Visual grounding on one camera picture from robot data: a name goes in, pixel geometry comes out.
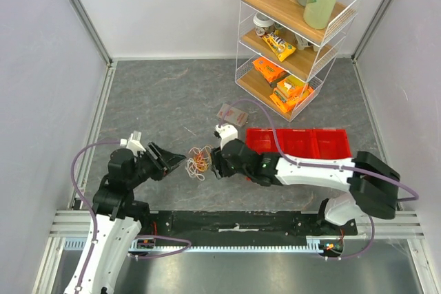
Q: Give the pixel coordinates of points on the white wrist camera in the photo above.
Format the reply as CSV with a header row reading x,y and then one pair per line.
x,y
133,143
225,133

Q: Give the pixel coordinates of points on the grey slotted cable duct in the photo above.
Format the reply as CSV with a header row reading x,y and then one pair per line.
x,y
312,246

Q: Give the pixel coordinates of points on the white wire wooden shelf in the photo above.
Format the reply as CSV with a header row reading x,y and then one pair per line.
x,y
308,66

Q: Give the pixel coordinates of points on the orange snack pack upper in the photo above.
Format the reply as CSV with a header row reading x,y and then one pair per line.
x,y
270,72

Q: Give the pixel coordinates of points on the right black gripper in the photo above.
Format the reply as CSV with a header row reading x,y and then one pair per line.
x,y
219,165

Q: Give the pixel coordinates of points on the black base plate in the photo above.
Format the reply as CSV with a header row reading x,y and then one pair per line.
x,y
243,228

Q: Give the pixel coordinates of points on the orange snack box stack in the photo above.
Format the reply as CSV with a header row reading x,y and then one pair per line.
x,y
289,93

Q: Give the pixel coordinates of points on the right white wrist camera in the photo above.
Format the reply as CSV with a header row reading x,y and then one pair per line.
x,y
225,133

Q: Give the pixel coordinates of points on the white lidded cup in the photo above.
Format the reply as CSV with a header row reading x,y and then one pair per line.
x,y
262,24

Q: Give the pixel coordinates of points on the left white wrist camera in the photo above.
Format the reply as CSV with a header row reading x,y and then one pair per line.
x,y
133,143

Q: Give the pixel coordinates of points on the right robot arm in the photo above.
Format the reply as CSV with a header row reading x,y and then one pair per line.
x,y
365,182

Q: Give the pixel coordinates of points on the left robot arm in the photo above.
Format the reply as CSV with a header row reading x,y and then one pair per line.
x,y
116,217

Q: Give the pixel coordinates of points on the yellow candy bag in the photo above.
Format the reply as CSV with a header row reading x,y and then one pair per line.
x,y
279,46

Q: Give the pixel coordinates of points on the white object on shelf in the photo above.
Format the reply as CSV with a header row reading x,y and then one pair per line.
x,y
302,43

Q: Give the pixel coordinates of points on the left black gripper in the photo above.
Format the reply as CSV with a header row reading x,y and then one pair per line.
x,y
165,164

